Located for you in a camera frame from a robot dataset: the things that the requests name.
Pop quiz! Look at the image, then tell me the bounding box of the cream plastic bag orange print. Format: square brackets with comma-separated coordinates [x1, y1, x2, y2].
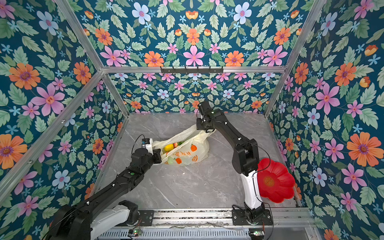
[153, 125, 214, 166]

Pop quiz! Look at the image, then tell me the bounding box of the black hook rail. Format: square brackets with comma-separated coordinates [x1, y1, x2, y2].
[160, 67, 224, 75]

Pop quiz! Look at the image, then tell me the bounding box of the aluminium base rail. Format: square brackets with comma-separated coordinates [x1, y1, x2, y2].
[127, 208, 316, 230]

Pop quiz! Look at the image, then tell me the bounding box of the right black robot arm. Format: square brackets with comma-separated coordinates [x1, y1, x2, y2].
[196, 101, 265, 224]

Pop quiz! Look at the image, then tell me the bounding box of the white vented cable duct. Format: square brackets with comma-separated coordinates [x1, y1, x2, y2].
[96, 229, 251, 240]

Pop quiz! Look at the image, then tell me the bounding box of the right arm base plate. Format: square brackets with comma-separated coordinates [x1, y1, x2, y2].
[232, 206, 274, 226]

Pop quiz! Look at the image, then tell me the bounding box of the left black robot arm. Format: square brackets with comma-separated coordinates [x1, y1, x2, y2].
[43, 148, 162, 240]

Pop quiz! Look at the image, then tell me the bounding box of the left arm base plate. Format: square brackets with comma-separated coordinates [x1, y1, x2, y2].
[119, 210, 155, 227]

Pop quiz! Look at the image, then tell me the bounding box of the red flower-shaped plate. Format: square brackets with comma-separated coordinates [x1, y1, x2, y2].
[257, 158, 295, 204]

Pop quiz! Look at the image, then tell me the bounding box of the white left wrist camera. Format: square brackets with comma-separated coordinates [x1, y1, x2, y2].
[142, 138, 153, 154]

